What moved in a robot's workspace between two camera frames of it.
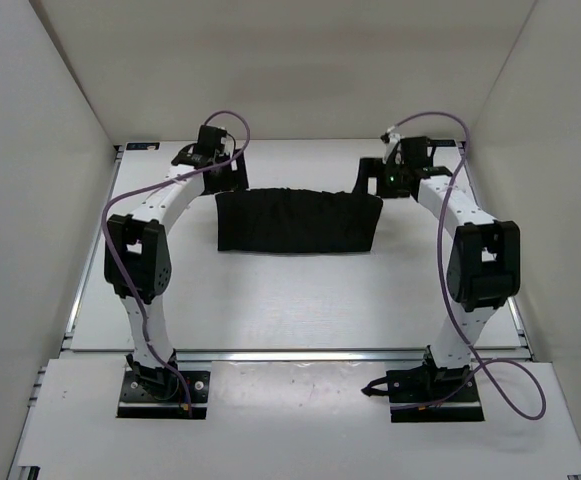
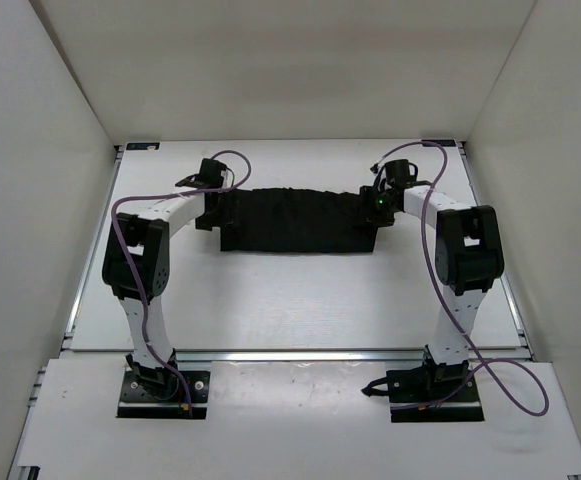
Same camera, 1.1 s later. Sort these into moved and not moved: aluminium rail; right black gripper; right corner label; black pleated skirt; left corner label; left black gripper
Moved: right black gripper; left black gripper
Not moved: right corner label; black pleated skirt; left corner label; aluminium rail
